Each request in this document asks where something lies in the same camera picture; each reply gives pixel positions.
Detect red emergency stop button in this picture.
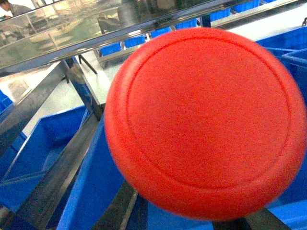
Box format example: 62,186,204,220
104,28,307,220

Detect blue left shelf container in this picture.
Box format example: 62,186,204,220
57,121,307,230

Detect blue shelf container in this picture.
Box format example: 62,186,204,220
57,121,307,230
257,27,307,99

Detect stainless steel roller shelf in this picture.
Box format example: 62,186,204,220
0,0,242,77

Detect blue right shelf container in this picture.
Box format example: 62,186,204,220
257,27,307,99

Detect background rack of blue bins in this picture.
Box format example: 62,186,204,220
94,0,279,69

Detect blue bin lower left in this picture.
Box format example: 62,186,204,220
0,106,86,212

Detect steel shelf upright post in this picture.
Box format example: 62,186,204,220
65,57,104,121

